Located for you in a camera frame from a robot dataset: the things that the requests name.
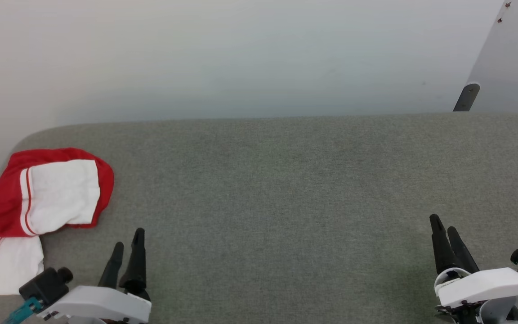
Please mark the black metal bracket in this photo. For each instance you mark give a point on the black metal bracket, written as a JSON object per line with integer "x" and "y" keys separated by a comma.
{"x": 467, "y": 96}

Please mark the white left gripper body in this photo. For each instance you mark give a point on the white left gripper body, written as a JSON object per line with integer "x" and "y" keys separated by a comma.
{"x": 101, "y": 303}

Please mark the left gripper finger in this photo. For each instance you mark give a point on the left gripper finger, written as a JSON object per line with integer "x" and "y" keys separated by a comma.
{"x": 111, "y": 267}
{"x": 136, "y": 261}

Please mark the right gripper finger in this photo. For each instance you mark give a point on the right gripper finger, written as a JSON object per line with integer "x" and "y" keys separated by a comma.
{"x": 462, "y": 253}
{"x": 441, "y": 247}

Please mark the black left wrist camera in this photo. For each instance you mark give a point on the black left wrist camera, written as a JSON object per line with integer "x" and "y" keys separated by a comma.
{"x": 45, "y": 284}

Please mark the grey fabric sofa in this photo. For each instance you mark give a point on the grey fabric sofa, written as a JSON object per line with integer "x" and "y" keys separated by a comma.
{"x": 263, "y": 202}

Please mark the white partition panel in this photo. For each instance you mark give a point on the white partition panel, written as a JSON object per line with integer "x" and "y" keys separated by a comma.
{"x": 515, "y": 67}

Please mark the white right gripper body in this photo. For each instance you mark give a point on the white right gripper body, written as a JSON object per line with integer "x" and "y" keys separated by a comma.
{"x": 484, "y": 284}

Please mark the red and white garment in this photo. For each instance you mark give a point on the red and white garment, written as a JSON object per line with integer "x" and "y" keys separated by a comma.
{"x": 61, "y": 193}

